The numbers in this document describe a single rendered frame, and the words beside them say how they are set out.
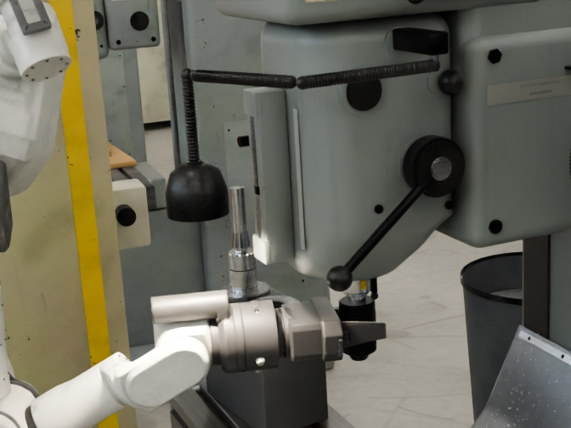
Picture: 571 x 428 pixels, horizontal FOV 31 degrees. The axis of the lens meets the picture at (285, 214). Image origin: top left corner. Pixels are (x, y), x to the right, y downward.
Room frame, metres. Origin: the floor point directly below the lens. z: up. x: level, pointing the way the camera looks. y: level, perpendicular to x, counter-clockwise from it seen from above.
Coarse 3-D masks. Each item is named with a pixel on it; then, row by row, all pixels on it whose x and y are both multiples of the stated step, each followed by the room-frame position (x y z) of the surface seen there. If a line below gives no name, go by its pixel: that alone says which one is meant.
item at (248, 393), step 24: (264, 288) 1.68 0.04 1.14; (288, 360) 1.54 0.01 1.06; (312, 360) 1.56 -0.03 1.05; (216, 384) 1.67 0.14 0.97; (240, 384) 1.58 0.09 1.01; (264, 384) 1.52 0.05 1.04; (288, 384) 1.54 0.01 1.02; (312, 384) 1.56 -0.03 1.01; (240, 408) 1.59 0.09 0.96; (264, 408) 1.52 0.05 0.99; (288, 408) 1.54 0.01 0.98; (312, 408) 1.56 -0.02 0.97
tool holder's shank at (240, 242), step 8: (232, 192) 1.67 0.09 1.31; (240, 192) 1.67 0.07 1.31; (232, 200) 1.68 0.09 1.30; (240, 200) 1.67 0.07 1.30; (232, 208) 1.68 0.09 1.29; (240, 208) 1.67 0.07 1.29; (232, 216) 1.68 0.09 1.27; (240, 216) 1.67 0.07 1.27; (232, 224) 1.68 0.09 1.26; (240, 224) 1.67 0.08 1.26; (240, 232) 1.67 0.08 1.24; (232, 240) 1.68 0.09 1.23; (240, 240) 1.67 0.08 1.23; (248, 240) 1.68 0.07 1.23; (240, 248) 1.67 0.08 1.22
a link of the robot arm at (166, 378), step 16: (160, 352) 1.17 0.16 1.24; (176, 352) 1.17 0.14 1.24; (192, 352) 1.17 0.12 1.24; (112, 368) 1.20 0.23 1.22; (128, 368) 1.18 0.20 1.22; (144, 368) 1.17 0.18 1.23; (160, 368) 1.17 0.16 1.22; (176, 368) 1.17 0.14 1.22; (192, 368) 1.18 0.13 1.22; (208, 368) 1.18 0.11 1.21; (112, 384) 1.19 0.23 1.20; (128, 384) 1.17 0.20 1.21; (144, 384) 1.17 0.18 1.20; (160, 384) 1.17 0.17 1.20; (176, 384) 1.18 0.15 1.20; (192, 384) 1.18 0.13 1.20; (128, 400) 1.18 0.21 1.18; (144, 400) 1.18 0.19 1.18; (160, 400) 1.18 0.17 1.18
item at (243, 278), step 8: (232, 264) 1.67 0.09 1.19; (240, 264) 1.66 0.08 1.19; (248, 264) 1.66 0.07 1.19; (256, 264) 1.68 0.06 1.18; (232, 272) 1.67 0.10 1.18; (240, 272) 1.66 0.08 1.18; (248, 272) 1.66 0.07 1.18; (256, 272) 1.68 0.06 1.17; (232, 280) 1.67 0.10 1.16; (240, 280) 1.66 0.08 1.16; (248, 280) 1.66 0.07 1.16; (256, 280) 1.68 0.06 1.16; (232, 288) 1.67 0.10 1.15; (240, 288) 1.66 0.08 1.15; (248, 288) 1.66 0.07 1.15; (256, 288) 1.67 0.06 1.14
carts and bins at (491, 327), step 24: (480, 264) 3.30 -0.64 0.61; (504, 264) 3.34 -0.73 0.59; (480, 288) 3.29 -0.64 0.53; (504, 288) 3.33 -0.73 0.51; (480, 312) 3.01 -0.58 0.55; (504, 312) 2.94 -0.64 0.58; (480, 336) 3.02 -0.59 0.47; (504, 336) 2.94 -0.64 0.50; (480, 360) 3.02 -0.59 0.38; (504, 360) 2.95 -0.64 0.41; (480, 384) 3.03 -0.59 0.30; (480, 408) 3.05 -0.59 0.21
